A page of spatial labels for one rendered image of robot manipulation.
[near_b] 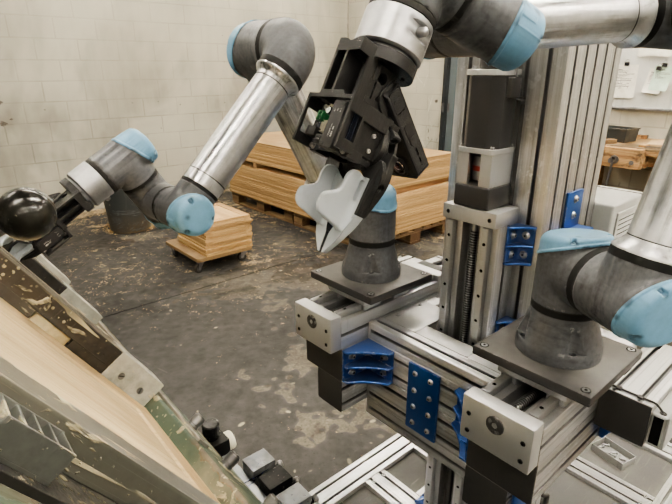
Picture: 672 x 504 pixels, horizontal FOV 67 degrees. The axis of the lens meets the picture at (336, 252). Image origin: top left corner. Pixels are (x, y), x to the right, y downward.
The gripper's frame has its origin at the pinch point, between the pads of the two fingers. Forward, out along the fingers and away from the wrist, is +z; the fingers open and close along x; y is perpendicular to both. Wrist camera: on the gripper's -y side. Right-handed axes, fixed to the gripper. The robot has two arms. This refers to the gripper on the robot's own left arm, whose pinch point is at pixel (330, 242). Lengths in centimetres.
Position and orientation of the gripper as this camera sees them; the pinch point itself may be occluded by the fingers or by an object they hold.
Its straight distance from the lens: 54.8
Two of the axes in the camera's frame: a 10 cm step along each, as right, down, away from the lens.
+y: -6.8, -2.5, -6.9
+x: 6.4, 2.6, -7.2
